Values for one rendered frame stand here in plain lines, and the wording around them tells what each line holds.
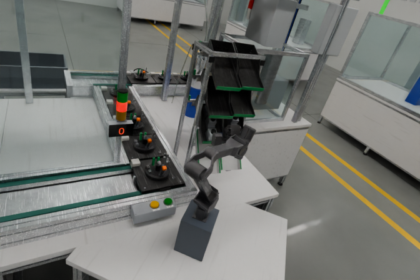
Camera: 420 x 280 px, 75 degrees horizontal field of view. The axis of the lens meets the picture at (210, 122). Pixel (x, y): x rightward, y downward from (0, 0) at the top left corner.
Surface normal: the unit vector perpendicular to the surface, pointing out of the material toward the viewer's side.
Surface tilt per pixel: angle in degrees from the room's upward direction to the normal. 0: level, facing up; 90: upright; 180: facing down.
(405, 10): 90
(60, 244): 0
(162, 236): 0
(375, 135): 90
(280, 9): 90
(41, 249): 0
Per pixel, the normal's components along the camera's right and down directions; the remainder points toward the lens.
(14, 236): 0.46, 0.51
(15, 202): 0.22, -0.85
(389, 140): -0.86, 0.06
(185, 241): -0.28, 0.41
